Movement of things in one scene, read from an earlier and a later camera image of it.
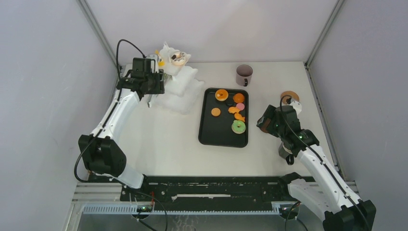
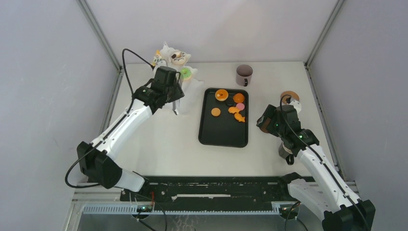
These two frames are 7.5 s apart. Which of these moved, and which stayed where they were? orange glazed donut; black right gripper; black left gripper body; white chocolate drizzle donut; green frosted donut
Moved: black left gripper body; green frosted donut
Stayed: white chocolate drizzle donut; black right gripper; orange glazed donut
